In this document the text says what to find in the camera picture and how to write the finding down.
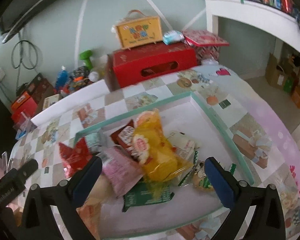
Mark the teal rimmed white tray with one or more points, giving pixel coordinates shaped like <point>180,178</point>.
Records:
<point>188,113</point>

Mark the red patterned tin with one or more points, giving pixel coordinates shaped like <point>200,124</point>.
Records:
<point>205,44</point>

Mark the pile of small toys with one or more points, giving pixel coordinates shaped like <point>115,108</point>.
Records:
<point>78,79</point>

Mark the large red gift box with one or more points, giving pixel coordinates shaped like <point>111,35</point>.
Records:
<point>152,60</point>

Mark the orange carton box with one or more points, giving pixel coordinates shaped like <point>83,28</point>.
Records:
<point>19,101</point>

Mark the clear plastic container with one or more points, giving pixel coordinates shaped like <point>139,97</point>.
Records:
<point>23,125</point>

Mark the pink snack packet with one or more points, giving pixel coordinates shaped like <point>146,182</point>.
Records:
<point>120,169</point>

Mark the white shelf desk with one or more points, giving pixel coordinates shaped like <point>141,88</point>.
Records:
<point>283,27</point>

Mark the dark red snack packet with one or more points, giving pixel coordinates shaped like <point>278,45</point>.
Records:
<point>123,137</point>

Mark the blue plastic bottle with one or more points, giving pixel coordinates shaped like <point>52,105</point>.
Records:
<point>61,79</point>

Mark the black tv cabinet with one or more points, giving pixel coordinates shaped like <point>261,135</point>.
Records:
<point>7,132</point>

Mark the orange beige bread packet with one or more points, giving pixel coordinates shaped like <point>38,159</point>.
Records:
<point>90,212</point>

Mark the red snack bag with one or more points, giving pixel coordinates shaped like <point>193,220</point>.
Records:
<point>74,159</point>

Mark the red box on floor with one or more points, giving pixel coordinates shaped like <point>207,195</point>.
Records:
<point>29,107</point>

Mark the yellow children's gift box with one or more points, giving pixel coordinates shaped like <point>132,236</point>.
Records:
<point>137,29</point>

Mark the green dumbbell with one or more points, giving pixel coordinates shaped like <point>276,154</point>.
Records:
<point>85,57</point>

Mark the green snack packet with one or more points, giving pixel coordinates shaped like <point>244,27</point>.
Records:
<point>140,195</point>

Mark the white snack packet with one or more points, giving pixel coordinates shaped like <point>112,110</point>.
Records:
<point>186,148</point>

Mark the checkered patterned tablecloth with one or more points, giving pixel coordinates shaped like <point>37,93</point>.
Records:
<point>210,104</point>

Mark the round cake green wrapper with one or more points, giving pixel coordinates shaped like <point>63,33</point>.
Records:
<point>196,176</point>

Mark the yellow snack bag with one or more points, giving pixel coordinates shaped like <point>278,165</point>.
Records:
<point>156,155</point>

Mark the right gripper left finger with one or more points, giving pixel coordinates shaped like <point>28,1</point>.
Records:
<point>83,181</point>

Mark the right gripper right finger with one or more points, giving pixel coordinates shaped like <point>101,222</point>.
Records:
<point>223,182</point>

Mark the light blue tissue pack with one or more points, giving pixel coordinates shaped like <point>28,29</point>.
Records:
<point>172,36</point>

